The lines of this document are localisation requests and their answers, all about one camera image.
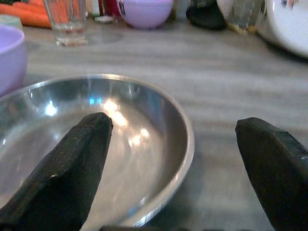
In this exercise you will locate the small white lid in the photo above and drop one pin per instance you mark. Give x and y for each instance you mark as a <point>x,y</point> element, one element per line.
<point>104,19</point>

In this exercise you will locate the orange carrot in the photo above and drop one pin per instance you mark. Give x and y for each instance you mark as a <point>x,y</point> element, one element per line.
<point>26,12</point>

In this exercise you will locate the white round appliance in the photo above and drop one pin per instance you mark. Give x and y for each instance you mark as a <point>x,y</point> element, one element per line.
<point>286,24</point>

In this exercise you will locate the clear glass jar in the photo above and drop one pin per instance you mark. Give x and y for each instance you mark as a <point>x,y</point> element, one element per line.
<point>243,14</point>

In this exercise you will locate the pale green container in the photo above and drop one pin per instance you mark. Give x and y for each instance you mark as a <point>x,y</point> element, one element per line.
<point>10,21</point>

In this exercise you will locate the white bottle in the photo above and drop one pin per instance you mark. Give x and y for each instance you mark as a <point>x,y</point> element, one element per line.
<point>93,7</point>

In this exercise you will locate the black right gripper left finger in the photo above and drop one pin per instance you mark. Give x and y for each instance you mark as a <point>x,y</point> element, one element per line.
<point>67,173</point>

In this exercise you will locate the stainless steel bowl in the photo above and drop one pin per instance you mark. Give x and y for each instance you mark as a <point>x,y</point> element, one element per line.
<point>144,149</point>

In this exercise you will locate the black rounded object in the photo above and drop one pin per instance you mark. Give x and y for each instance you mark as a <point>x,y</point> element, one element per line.
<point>205,16</point>

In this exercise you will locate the red bottle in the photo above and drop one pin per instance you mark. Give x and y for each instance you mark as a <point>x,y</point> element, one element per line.
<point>111,7</point>

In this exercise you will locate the lilac plastic bowl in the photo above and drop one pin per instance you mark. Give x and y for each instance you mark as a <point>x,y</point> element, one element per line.
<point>146,12</point>
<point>10,60</point>

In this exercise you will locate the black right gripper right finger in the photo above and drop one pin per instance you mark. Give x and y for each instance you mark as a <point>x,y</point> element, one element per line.
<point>276,168</point>

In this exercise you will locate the clear drinking glass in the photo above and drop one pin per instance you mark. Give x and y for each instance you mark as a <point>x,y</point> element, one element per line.
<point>67,24</point>

